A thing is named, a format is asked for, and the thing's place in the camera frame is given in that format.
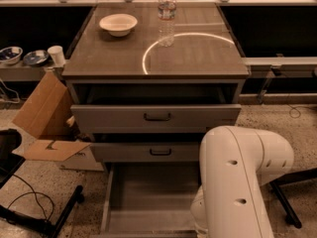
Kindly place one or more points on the grey bottom drawer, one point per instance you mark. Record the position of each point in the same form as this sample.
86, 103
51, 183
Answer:
149, 200

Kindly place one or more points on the grey drawer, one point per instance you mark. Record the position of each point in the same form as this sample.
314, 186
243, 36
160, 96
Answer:
145, 152
118, 119
149, 200

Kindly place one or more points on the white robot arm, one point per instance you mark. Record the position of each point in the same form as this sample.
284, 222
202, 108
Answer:
234, 163

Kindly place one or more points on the grey top drawer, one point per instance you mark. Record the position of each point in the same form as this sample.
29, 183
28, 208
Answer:
118, 119

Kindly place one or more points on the grey middle drawer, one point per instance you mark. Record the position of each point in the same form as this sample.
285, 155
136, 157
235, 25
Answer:
145, 152

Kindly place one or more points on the grey drawer cabinet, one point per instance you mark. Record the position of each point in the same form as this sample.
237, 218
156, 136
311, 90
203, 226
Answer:
202, 67

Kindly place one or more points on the open cardboard box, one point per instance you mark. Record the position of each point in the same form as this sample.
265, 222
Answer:
47, 117

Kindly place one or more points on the black stand leg right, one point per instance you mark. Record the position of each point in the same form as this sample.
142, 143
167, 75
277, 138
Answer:
291, 217

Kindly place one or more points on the black stand leg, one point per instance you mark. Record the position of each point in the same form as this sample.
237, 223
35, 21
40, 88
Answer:
291, 217
42, 226

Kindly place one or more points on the black stand leg left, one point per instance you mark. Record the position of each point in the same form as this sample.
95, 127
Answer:
42, 226

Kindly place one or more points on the black chair seat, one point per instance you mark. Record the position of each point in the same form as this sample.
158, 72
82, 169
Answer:
10, 140

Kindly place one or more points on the white bowl on cabinet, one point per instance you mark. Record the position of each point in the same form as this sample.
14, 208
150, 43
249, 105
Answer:
118, 25

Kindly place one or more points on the clear plastic water bottle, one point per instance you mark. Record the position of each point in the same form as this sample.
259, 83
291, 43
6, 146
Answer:
166, 16

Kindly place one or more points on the white paper cup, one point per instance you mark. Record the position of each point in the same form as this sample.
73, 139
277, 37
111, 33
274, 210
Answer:
56, 53

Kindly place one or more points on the blue patterned bowl right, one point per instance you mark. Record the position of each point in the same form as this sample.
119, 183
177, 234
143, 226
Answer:
36, 58

